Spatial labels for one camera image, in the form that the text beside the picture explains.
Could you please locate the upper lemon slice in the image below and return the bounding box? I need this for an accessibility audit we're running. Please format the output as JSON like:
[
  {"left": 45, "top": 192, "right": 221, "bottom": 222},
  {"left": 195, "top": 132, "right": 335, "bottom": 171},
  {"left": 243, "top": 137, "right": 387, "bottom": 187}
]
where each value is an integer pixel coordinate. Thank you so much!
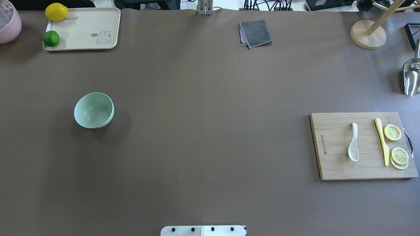
[{"left": 384, "top": 124, "right": 402, "bottom": 141}]

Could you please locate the pale green bowl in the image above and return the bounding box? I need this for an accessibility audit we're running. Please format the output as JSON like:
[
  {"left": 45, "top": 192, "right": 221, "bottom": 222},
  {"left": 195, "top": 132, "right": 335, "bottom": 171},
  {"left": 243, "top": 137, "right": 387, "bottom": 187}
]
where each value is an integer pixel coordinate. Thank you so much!
[{"left": 73, "top": 92, "right": 115, "bottom": 129}]

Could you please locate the lower bottom lemon slice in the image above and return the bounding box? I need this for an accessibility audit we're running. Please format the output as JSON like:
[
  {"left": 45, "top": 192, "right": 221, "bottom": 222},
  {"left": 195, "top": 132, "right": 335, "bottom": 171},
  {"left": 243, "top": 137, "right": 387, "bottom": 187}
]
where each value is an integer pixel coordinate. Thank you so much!
[{"left": 390, "top": 157, "right": 409, "bottom": 170}]

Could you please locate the green lime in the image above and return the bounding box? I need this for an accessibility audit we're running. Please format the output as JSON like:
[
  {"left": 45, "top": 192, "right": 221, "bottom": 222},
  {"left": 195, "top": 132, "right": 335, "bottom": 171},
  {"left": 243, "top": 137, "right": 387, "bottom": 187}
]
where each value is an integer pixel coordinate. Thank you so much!
[{"left": 43, "top": 31, "right": 60, "bottom": 47}]

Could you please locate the pink ice bowl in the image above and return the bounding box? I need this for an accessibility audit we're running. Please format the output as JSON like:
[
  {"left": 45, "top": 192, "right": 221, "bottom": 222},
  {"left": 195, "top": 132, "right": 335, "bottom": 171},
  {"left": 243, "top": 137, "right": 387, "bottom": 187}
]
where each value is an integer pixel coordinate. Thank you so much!
[{"left": 0, "top": 0, "right": 22, "bottom": 44}]

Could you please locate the yellow plastic knife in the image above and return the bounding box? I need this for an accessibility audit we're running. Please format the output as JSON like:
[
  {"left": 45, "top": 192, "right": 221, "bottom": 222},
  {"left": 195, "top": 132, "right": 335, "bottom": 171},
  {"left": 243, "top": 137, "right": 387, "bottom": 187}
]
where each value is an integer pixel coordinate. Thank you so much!
[{"left": 374, "top": 118, "right": 390, "bottom": 167}]

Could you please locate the grey folded cloth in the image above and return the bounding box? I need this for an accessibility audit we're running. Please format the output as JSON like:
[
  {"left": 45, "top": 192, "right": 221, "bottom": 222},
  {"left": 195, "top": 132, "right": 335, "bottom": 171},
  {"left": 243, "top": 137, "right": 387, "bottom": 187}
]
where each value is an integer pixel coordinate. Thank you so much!
[{"left": 239, "top": 19, "right": 273, "bottom": 49}]

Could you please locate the beige rabbit tray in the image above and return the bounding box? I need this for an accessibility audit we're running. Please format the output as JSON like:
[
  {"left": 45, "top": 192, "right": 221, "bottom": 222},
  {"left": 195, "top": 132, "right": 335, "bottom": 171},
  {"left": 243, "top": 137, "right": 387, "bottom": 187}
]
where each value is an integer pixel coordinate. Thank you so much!
[{"left": 42, "top": 7, "right": 121, "bottom": 51}]

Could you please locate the lower top lemon slice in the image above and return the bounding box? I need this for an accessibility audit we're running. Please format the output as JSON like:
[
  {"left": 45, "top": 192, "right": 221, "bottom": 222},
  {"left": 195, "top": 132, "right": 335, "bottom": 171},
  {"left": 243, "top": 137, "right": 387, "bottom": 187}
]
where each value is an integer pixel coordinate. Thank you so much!
[{"left": 391, "top": 147, "right": 409, "bottom": 165}]

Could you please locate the steel scoop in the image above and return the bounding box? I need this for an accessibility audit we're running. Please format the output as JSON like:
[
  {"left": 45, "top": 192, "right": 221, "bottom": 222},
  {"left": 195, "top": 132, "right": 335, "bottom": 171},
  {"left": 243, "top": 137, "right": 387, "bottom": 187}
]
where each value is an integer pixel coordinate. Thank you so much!
[{"left": 403, "top": 39, "right": 420, "bottom": 96}]

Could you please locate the wooden cup stand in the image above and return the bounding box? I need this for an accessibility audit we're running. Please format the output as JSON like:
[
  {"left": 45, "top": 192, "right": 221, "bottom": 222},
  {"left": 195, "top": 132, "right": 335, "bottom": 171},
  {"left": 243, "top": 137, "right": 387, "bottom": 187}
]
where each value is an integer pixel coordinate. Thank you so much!
[{"left": 350, "top": 0, "right": 420, "bottom": 50}]

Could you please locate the yellow lemon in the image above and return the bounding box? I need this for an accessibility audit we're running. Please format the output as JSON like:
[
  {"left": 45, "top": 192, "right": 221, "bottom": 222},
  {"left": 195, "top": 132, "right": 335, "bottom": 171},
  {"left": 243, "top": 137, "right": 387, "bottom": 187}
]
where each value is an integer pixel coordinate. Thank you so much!
[{"left": 45, "top": 3, "right": 69, "bottom": 21}]

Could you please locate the lemon slice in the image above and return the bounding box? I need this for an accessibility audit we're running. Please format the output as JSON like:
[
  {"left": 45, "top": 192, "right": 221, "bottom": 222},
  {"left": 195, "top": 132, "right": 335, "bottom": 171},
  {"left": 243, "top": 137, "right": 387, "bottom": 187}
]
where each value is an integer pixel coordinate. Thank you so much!
[
  {"left": 390, "top": 157, "right": 409, "bottom": 170},
  {"left": 384, "top": 124, "right": 402, "bottom": 141},
  {"left": 391, "top": 147, "right": 409, "bottom": 165}
]

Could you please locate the bamboo cutting board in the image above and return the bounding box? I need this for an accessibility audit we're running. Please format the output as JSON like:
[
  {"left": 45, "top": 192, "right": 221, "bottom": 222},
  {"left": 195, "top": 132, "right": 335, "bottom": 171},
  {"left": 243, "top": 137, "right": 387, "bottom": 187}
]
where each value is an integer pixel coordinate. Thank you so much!
[{"left": 309, "top": 112, "right": 419, "bottom": 180}]

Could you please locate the black glass rack tray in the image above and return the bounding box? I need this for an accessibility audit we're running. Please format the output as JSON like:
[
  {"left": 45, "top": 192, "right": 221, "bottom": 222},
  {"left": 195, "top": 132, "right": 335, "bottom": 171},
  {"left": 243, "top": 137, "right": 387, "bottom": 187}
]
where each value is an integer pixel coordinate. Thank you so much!
[{"left": 404, "top": 23, "right": 420, "bottom": 50}]

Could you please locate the aluminium frame post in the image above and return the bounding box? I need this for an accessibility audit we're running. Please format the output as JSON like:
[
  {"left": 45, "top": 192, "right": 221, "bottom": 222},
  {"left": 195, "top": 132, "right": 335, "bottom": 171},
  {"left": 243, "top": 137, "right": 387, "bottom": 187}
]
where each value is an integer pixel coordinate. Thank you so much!
[{"left": 197, "top": 0, "right": 213, "bottom": 15}]

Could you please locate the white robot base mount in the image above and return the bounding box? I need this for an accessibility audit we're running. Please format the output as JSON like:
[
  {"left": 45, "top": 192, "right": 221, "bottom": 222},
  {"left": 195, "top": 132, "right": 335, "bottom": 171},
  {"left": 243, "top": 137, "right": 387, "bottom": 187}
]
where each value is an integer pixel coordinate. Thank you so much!
[{"left": 160, "top": 225, "right": 247, "bottom": 236}]

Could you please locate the white ceramic spoon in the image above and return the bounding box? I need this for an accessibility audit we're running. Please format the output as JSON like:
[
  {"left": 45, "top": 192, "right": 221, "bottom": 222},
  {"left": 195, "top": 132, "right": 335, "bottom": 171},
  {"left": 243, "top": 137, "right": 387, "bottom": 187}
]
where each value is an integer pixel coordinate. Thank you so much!
[{"left": 347, "top": 123, "right": 359, "bottom": 162}]

